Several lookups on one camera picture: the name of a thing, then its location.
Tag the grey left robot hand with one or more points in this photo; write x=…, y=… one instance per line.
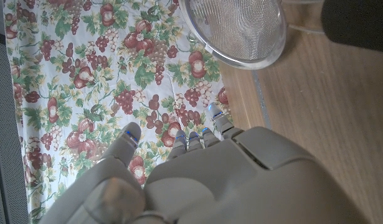
x=225, y=180

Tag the fruit print backdrop cloth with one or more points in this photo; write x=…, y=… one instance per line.
x=85, y=62

